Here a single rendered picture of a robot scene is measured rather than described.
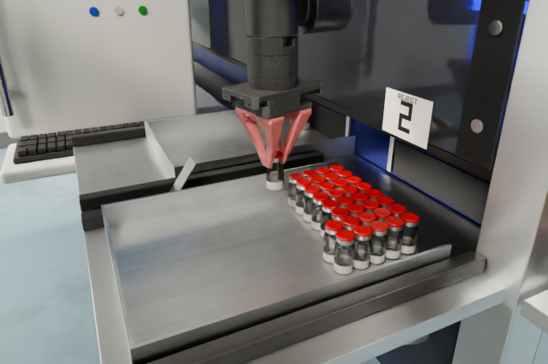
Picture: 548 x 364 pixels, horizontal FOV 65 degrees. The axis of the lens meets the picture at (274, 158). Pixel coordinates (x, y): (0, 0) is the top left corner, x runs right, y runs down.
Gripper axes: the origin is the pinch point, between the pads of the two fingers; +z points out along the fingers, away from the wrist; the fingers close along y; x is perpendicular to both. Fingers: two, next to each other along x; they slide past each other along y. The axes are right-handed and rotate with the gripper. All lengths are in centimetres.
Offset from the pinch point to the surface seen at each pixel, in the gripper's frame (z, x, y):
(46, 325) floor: 98, 112, -18
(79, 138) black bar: 8.2, 48.0, -9.6
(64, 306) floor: 98, 119, -10
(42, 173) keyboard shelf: 19, 62, -15
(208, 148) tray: 10.0, 30.6, 8.9
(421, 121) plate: -3.9, -10.1, 15.2
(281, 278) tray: 9.9, -8.4, -6.2
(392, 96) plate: -5.6, -4.7, 16.7
